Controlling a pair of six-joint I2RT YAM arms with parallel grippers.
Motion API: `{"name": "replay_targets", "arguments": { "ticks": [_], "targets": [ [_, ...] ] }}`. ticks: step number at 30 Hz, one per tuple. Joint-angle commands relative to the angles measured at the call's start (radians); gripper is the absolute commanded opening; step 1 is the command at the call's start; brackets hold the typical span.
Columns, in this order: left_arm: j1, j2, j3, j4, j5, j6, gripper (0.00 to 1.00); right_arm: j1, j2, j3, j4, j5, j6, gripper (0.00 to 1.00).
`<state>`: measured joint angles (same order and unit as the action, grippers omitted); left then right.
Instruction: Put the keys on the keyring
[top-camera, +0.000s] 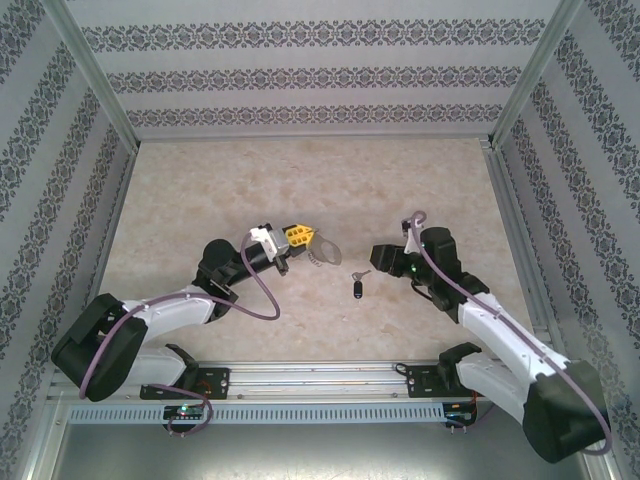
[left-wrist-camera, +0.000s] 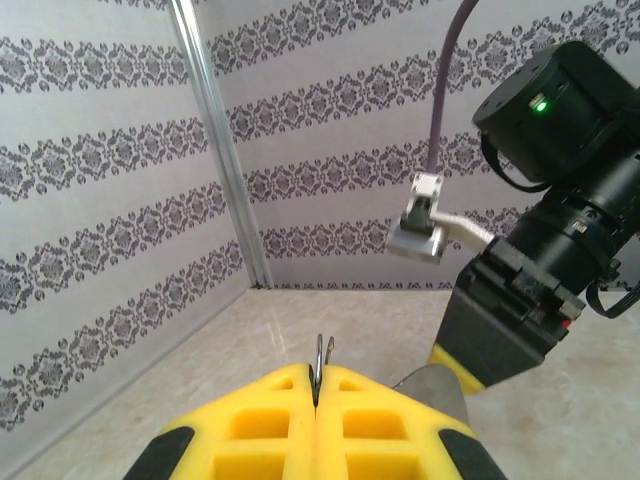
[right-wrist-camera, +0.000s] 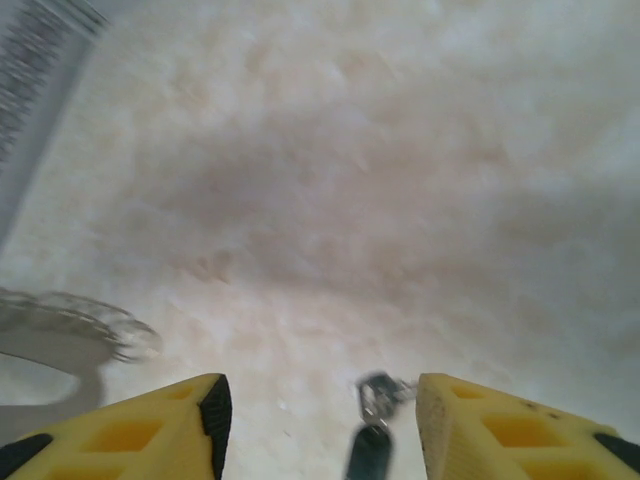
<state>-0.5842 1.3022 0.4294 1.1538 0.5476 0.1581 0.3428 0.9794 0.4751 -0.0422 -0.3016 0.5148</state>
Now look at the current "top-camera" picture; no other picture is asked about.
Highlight aluminium frame post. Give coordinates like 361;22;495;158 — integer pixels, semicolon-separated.
487;0;591;151
39;0;144;154

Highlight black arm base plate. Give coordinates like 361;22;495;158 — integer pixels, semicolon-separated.
405;363;481;400
192;367;232;400

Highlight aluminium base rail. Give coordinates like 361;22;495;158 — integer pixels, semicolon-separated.
47;358;586;401

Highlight small circuit board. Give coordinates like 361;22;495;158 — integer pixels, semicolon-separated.
444;399;479;426
163;404;207;421

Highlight grey metal sheet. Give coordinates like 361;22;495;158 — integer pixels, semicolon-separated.
22;397;614;480

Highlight slotted grey cable duct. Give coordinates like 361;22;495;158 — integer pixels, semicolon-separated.
67;403;446;425

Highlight key with black fob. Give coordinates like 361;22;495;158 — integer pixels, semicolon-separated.
349;269;372;303

